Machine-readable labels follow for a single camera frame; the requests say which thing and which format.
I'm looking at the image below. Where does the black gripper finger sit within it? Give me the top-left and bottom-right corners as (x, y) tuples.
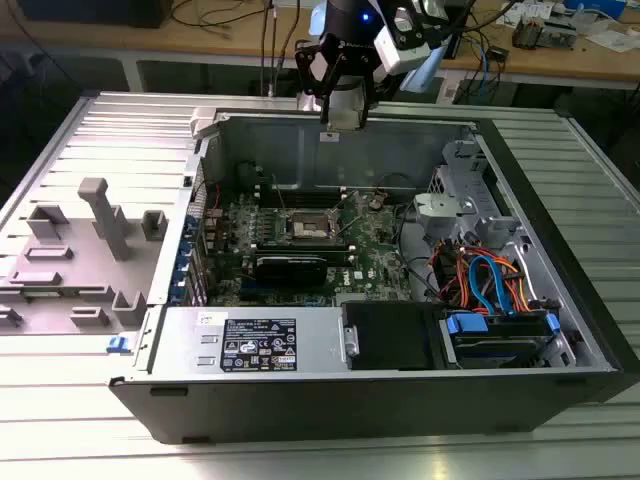
(349, 47), (401, 121)
(294, 37), (346, 124)

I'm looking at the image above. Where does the black RAM slot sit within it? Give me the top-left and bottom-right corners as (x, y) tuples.
(253, 248), (357, 262)
(251, 239), (352, 253)
(255, 182), (350, 197)
(255, 193), (350, 207)

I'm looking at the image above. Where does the CPU socket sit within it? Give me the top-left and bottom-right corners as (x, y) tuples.
(285, 208), (337, 242)

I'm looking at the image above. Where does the small black box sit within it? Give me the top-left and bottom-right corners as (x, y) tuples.
(442, 0), (471, 61)

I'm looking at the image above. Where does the metal cooler on desk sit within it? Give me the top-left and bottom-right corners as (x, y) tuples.
(512, 13), (546, 50)

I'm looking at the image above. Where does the wooden desk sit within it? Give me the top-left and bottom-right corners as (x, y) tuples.
(0, 0), (640, 84)

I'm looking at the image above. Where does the green motherboard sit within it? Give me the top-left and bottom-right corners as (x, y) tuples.
(202, 192), (426, 309)

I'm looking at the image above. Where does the metal drive cage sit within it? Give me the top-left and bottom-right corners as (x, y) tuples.
(428, 139), (531, 251)

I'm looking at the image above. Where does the black graphics card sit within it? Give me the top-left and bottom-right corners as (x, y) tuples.
(253, 254), (330, 289)

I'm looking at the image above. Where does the large black box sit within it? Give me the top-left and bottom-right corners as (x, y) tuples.
(19, 0), (174, 29)

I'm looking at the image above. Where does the silver chipset heatsink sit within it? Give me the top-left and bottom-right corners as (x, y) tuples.
(334, 292), (396, 307)

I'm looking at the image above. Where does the white paper sheet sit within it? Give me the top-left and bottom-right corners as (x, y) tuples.
(584, 29), (640, 54)

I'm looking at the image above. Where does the black disk bay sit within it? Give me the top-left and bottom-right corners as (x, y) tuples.
(342, 301), (446, 372)

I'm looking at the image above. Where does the hard disk in blue carrier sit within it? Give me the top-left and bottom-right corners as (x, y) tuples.
(438, 309), (561, 371)

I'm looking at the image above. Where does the silver power supply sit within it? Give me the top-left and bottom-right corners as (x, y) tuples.
(148, 305), (346, 374)

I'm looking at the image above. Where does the grey parts rack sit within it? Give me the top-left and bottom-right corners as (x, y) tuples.
(0, 177), (169, 336)

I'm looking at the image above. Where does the black PC case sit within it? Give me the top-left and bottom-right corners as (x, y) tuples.
(108, 107), (640, 446)

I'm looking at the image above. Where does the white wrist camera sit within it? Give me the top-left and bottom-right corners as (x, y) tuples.
(373, 4), (436, 76)

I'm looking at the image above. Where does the thin black wire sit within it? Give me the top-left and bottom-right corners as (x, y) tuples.
(375, 172), (419, 194)

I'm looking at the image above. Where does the blue network cable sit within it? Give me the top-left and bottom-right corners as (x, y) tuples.
(474, 42), (496, 96)

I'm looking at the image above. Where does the grey metal bracket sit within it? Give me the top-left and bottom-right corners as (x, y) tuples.
(413, 192), (461, 236)

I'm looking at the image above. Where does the blue wire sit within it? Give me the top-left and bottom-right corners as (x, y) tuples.
(468, 254), (516, 316)

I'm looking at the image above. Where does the orange red wire bundle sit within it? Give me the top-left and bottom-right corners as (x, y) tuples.
(432, 239), (536, 314)

